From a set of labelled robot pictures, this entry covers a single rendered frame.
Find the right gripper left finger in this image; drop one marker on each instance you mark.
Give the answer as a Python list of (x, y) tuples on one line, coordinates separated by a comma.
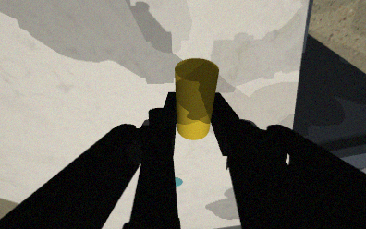
[(85, 192)]

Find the teal circle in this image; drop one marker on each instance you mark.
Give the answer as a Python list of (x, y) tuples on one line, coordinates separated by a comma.
[(179, 182)]

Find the yellow tall cylinder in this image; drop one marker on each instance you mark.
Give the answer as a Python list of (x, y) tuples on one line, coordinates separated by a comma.
[(196, 81)]

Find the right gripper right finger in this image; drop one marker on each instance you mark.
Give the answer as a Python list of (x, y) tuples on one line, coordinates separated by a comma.
[(329, 189)]

